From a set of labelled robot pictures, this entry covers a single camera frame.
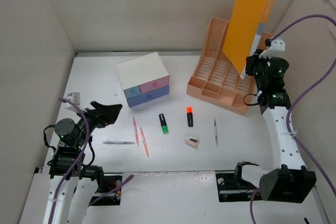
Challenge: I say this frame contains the peach plastic desk organizer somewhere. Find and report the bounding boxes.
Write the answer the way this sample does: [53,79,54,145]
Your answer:
[186,17,276,116]

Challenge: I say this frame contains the white pastel drawer box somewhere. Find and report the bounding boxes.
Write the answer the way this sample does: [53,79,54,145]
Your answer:
[115,52,170,91]

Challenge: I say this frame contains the pink drawer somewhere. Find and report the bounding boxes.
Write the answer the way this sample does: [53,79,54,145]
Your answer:
[140,76,170,93]

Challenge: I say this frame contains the orange A4 file folder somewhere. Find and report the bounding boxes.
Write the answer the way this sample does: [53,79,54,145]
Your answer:
[223,0,275,79]

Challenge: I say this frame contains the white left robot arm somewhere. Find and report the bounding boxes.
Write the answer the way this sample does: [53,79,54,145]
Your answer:
[43,98,122,223]

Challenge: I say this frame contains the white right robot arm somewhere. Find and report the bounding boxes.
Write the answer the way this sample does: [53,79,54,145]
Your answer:
[232,49,317,203]

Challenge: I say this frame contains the grey clear pen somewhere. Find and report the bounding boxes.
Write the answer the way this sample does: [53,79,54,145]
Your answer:
[102,141,135,145]

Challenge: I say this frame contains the pink gel pen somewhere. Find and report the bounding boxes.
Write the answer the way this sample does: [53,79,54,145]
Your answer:
[132,117,139,146]

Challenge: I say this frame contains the light blue drawer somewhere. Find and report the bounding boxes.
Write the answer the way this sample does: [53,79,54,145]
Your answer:
[124,86,141,99]

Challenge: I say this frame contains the orange gel pen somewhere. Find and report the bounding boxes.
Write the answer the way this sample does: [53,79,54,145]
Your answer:
[140,127,149,157]

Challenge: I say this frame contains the green cap black highlighter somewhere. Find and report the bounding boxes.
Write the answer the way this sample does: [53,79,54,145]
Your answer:
[159,113,169,134]

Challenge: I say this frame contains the orange cap black highlighter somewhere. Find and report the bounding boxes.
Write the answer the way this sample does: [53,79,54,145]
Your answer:
[186,106,194,127]

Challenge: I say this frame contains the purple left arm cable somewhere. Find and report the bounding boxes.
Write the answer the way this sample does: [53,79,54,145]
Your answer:
[47,98,134,224]

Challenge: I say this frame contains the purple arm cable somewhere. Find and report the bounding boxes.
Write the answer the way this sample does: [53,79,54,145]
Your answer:
[47,98,134,224]
[249,14,336,224]

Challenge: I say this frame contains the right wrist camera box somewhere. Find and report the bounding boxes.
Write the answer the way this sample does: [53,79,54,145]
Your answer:
[259,38,285,58]

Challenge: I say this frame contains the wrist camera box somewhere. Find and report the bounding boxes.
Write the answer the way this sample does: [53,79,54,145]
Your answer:
[259,38,285,58]
[67,92,80,105]

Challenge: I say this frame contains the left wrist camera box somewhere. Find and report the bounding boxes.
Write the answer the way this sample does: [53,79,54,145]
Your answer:
[67,92,80,105]

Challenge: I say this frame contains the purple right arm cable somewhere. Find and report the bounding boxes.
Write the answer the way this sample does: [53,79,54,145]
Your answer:
[249,14,336,224]

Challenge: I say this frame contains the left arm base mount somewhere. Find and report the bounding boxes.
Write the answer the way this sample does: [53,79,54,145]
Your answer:
[90,175,122,206]

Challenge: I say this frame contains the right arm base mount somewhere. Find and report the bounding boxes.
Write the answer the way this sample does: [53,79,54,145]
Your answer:
[215,162,259,202]

